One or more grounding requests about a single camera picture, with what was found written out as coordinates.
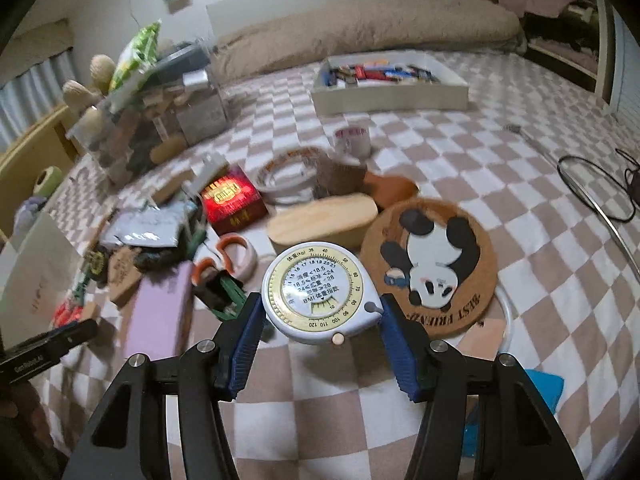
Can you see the person's left hand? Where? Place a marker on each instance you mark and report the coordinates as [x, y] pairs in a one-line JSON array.
[[17, 410]]

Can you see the white storage box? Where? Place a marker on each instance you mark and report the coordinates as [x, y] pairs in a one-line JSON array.
[[35, 270]]

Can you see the white shallow tray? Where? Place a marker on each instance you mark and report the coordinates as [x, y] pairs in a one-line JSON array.
[[390, 97]]

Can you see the beige printed valance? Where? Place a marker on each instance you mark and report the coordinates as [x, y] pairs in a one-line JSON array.
[[45, 37]]

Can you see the purple notepad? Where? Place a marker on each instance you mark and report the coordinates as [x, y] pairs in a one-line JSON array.
[[157, 310]]

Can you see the telescopic metal rod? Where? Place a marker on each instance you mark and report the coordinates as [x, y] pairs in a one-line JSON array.
[[530, 142]]

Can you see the carved wooden block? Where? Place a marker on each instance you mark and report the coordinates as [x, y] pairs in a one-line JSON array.
[[122, 275]]

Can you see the oval wooden box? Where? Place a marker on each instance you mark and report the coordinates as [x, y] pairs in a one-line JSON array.
[[320, 220]]

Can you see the wooden bedside shelf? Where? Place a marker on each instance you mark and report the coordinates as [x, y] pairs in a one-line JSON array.
[[30, 150]]

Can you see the green snack packet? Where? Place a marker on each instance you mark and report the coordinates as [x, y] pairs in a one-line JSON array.
[[135, 55]]

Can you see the red box gold print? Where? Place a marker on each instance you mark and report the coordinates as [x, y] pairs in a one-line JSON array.
[[232, 202]]

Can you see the panda cork coaster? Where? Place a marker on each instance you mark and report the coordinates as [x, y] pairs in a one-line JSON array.
[[435, 260]]

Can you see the green plastic clip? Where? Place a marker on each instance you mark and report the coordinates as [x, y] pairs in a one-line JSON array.
[[225, 300], [84, 290]]

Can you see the black box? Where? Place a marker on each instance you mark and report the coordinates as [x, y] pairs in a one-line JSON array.
[[180, 60]]

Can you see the round white measuring tape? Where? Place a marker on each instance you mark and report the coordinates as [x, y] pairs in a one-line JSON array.
[[315, 290]]

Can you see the grey curtain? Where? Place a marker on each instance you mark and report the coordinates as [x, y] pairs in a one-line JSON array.
[[30, 95]]

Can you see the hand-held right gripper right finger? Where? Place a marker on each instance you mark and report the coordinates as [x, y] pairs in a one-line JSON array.
[[400, 350]]

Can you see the closet shelf unit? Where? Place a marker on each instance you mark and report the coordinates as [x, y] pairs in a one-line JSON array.
[[602, 35]]

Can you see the small red item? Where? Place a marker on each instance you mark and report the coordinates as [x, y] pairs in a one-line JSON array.
[[67, 310]]

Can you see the beige duvet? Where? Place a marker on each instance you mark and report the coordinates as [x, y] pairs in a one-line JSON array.
[[375, 30]]

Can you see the avocado plush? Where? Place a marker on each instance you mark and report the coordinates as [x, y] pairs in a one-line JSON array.
[[47, 180]]

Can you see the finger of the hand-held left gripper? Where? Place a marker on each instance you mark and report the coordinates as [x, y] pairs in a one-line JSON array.
[[65, 335]]

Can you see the pile of colourful lighters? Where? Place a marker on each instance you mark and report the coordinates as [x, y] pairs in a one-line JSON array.
[[380, 74]]

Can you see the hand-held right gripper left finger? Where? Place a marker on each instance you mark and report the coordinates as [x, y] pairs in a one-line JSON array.
[[240, 350]]

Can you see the brown lace tape roll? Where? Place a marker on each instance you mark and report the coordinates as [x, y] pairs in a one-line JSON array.
[[340, 177]]

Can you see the brown leather pouch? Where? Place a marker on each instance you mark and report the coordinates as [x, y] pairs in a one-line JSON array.
[[395, 190]]

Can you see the white plug adapter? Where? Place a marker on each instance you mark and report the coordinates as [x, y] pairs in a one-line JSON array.
[[210, 170]]

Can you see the beige teddy plush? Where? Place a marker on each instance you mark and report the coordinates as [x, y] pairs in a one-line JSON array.
[[100, 67]]

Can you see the purple plush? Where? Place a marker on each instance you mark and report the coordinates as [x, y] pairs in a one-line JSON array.
[[27, 215]]

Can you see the small wooden box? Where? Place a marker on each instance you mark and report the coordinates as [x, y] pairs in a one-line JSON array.
[[172, 192]]

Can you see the silver sachet packet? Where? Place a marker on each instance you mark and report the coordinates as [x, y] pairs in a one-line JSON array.
[[140, 227]]

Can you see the clear plastic storage bin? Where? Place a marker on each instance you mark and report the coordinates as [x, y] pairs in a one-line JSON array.
[[195, 115]]

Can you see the yellow black round badge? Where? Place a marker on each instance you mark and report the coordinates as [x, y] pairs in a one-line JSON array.
[[95, 265]]

